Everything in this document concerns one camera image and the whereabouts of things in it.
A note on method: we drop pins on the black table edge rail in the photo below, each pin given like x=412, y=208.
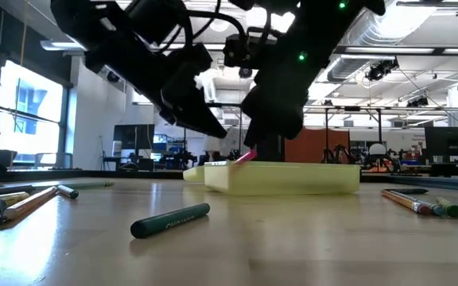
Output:
x=74, y=175

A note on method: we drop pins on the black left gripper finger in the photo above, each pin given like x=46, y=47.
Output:
x=187, y=85
x=197, y=119

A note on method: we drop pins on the large black monitor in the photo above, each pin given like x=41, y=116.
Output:
x=449, y=141

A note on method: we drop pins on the thin black pen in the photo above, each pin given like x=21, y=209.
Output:
x=406, y=191

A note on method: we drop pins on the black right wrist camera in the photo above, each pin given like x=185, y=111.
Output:
x=237, y=49

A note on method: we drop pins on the overhead light bar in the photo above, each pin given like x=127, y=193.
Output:
x=392, y=50

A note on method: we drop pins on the yellow translucent supply box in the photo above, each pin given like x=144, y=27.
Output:
x=280, y=178

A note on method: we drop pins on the black metal frame stand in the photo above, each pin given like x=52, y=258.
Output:
x=352, y=108

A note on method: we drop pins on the orange partition panel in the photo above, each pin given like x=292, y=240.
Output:
x=316, y=145

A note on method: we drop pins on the white round lamp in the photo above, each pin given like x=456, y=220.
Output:
x=377, y=149

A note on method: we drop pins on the pink marker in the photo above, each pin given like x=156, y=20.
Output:
x=246, y=156

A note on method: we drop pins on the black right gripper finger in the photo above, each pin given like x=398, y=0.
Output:
x=272, y=149
x=253, y=139

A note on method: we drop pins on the yellow pencil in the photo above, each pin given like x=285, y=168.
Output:
x=2, y=198

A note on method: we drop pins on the orange pencil with silver ferrule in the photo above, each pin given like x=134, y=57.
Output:
x=30, y=203

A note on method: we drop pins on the dark green marker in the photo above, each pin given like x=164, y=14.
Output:
x=169, y=219

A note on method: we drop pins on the black computer monitor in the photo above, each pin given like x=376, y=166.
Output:
x=133, y=137

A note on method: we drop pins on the dark grey pencil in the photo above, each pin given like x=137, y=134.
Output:
x=2, y=190

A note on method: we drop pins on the green pencil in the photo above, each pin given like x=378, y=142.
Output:
x=451, y=208

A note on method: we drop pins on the black ceiling camera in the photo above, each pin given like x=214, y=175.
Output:
x=380, y=69
x=113, y=76
x=245, y=72
x=418, y=102

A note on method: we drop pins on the coloured pencils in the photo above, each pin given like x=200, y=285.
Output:
x=437, y=209

